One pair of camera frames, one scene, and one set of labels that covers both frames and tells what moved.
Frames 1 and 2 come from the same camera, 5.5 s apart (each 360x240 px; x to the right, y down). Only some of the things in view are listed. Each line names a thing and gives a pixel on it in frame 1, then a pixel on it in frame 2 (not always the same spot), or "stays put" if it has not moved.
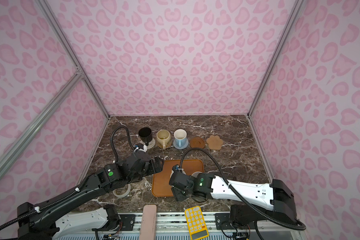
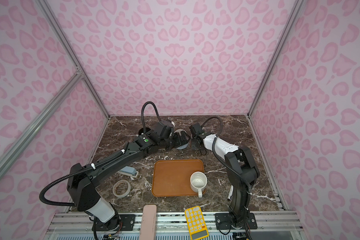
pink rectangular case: [148, 227] stays put
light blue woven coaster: [182, 147] stays put
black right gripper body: [180, 195] to [194, 145]
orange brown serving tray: [161, 187] stays put
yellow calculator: [196, 224] stays put
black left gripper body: [150, 169] to [174, 141]
